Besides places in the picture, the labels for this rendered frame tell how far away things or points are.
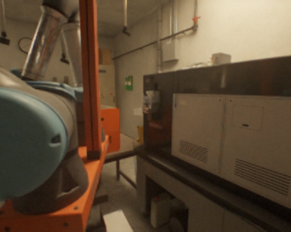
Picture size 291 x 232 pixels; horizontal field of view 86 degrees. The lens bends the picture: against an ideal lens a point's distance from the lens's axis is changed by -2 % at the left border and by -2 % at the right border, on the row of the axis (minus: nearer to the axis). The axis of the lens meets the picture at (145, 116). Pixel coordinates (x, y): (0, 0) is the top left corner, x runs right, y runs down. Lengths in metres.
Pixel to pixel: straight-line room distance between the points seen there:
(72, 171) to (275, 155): 0.81
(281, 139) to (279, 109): 0.13
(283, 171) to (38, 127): 0.89
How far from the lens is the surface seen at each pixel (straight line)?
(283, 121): 0.87
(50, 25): 0.75
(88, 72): 0.52
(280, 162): 0.91
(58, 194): 0.37
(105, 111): 1.51
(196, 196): 1.15
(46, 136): 0.18
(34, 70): 0.73
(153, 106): 1.29
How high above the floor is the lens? 1.30
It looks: 9 degrees down
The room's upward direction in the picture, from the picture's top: straight up
